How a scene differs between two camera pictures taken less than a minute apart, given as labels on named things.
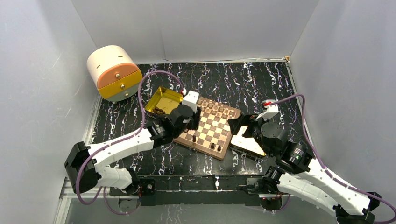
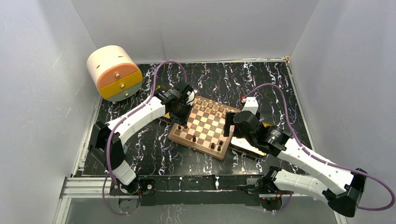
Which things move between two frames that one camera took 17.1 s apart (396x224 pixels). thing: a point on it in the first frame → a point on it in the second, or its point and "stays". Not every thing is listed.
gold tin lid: [249, 145] stays
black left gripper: [195, 118] → [182, 121]
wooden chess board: [213, 136] stays
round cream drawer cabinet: [113, 69] stays
